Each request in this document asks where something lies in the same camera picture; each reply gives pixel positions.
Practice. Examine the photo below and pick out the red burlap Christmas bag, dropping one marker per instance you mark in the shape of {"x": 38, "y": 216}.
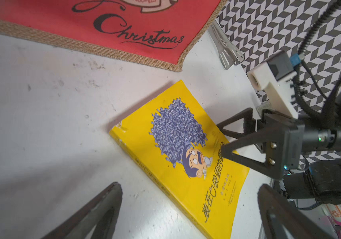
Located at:
{"x": 153, "y": 33}

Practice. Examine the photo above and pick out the stainless steel kitchen tongs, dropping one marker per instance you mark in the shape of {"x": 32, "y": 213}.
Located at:
{"x": 228, "y": 53}

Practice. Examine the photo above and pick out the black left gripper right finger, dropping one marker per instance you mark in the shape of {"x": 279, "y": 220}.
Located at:
{"x": 279, "y": 216}

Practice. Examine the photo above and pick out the yellow book blue illustration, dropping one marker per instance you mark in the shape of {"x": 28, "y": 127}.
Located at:
{"x": 178, "y": 146}

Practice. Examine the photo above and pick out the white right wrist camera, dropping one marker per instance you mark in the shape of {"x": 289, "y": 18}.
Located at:
{"x": 275, "y": 76}

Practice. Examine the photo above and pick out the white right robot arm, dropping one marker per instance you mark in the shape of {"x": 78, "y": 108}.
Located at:
{"x": 319, "y": 180}

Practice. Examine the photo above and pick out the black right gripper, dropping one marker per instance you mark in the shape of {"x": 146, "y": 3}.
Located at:
{"x": 281, "y": 139}

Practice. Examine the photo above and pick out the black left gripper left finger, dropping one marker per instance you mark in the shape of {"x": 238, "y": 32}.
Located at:
{"x": 99, "y": 215}

